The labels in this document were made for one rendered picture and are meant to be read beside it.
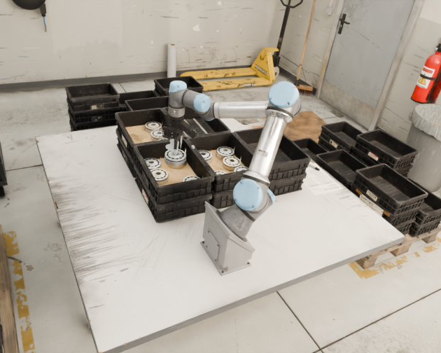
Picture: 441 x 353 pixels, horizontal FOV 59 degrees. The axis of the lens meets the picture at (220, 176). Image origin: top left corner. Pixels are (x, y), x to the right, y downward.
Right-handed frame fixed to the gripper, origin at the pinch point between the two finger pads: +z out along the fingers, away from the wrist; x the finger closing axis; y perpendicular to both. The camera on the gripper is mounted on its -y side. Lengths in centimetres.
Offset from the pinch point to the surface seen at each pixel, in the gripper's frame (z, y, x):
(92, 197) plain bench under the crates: 31, 42, 11
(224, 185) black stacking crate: 14.5, -24.9, -2.1
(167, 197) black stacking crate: 14.8, -1.3, 17.5
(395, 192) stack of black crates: 49, -136, -89
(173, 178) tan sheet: 17.6, 1.7, -2.1
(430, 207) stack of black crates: 70, -174, -114
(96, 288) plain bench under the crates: 32, 13, 64
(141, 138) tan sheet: 17, 32, -35
